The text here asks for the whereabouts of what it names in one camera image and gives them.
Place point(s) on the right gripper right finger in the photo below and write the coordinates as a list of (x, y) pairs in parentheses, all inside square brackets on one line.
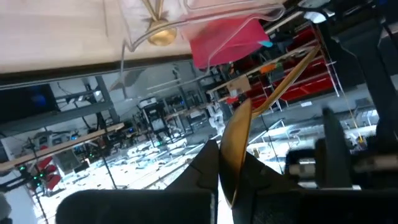
[(267, 186)]

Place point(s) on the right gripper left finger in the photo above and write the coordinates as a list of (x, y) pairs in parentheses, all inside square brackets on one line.
[(199, 174)]

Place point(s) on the wooden spoons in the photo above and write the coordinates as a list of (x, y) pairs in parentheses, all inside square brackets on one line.
[(161, 35)]

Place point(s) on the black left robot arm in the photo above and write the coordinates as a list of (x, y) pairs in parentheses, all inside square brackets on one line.
[(373, 77)]

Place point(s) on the red storage shelf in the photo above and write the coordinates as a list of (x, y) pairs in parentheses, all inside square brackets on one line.
[(311, 87)]

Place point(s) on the red plastic bin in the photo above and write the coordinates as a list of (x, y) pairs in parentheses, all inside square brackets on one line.
[(224, 46)]

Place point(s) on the clear plastic bin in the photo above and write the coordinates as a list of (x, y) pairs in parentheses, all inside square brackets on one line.
[(202, 12)]

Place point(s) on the black computer case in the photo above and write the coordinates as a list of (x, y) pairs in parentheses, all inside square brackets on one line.
[(28, 102)]

